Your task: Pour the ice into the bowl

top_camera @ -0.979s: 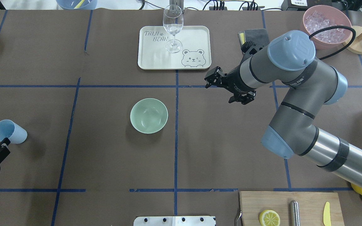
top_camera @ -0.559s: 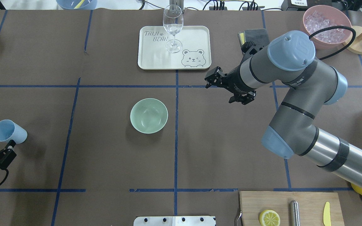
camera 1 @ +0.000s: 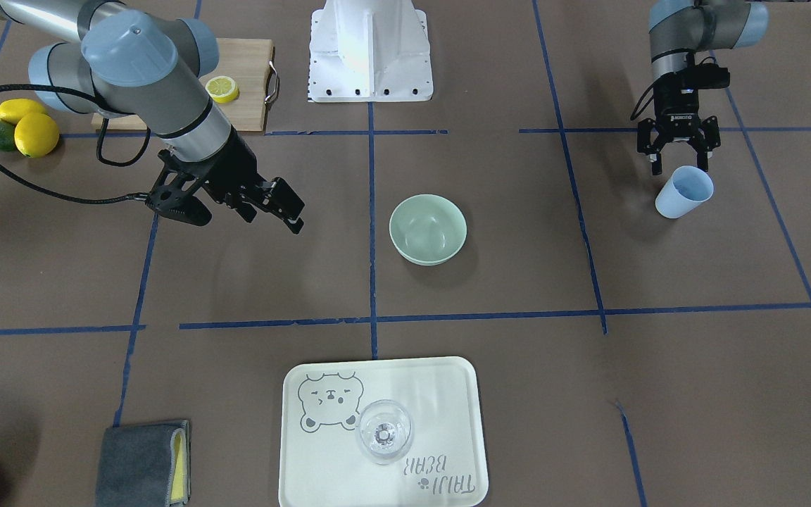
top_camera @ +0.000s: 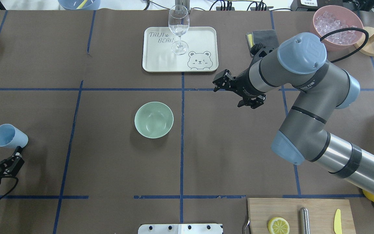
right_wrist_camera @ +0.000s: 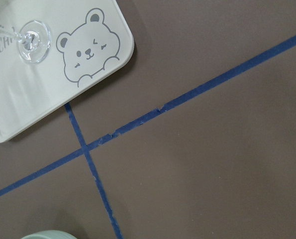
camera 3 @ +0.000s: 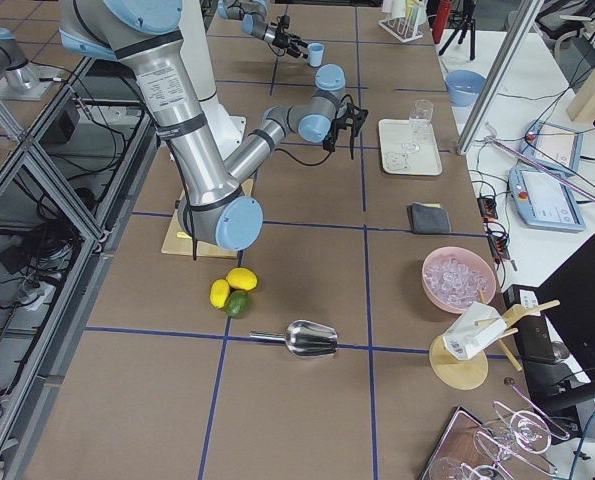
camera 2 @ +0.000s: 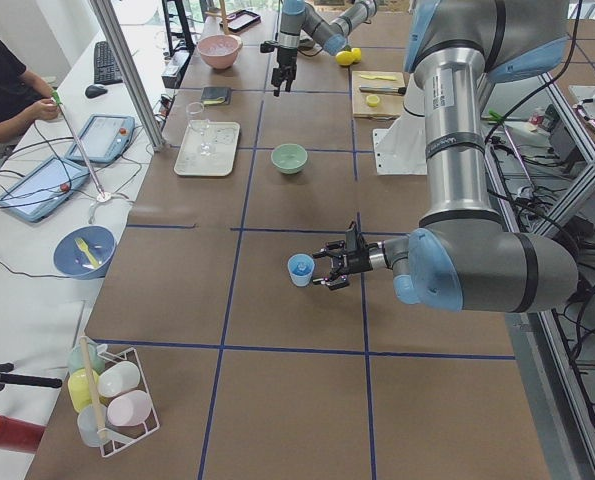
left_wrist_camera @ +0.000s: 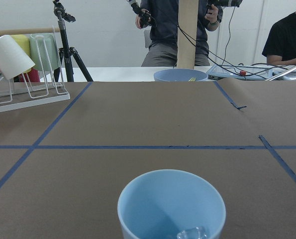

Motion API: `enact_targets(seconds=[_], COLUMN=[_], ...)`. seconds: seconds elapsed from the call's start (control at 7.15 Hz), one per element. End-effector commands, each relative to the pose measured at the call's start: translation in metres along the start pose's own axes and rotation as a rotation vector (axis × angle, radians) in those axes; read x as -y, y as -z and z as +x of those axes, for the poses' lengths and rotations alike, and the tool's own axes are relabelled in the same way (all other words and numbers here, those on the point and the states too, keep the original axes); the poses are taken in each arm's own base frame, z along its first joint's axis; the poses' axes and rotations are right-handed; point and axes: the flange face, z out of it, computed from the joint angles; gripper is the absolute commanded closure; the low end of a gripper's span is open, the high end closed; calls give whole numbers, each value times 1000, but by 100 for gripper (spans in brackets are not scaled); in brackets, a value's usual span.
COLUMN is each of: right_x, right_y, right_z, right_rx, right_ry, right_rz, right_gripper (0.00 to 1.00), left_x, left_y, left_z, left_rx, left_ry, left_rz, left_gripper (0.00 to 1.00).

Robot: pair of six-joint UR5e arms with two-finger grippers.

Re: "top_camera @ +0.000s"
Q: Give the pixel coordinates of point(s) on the yellow plastic knife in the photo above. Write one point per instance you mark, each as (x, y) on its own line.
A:
(337, 222)

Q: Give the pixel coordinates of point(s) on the wooden cutting board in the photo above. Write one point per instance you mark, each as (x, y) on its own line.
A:
(320, 214)

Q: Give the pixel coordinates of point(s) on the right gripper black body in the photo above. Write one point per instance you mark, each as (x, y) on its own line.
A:
(246, 85)

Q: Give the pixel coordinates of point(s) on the grey folded cloth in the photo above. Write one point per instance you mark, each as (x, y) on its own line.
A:
(261, 43)

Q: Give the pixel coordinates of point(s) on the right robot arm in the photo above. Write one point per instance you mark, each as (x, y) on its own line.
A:
(302, 62)

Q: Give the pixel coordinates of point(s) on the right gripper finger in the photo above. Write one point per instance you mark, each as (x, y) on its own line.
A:
(252, 102)
(223, 81)

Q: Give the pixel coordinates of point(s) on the light blue plastic cup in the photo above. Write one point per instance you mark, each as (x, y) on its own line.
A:
(11, 137)

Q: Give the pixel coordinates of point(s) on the whole yellow lemon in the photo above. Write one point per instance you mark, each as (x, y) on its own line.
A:
(368, 195)

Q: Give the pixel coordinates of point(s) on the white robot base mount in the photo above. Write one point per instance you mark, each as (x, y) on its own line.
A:
(199, 228)

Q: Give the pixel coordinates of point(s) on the lemon half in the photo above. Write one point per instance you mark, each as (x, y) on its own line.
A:
(278, 225)

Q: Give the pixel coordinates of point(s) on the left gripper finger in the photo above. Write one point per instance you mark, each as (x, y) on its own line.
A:
(12, 165)

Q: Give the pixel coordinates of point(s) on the clear wine glass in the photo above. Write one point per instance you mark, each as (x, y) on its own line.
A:
(178, 23)

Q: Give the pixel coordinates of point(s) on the pink bowl with ice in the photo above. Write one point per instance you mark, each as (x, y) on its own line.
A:
(332, 18)

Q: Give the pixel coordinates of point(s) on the green bowl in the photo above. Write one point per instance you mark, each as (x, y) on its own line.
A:
(154, 120)

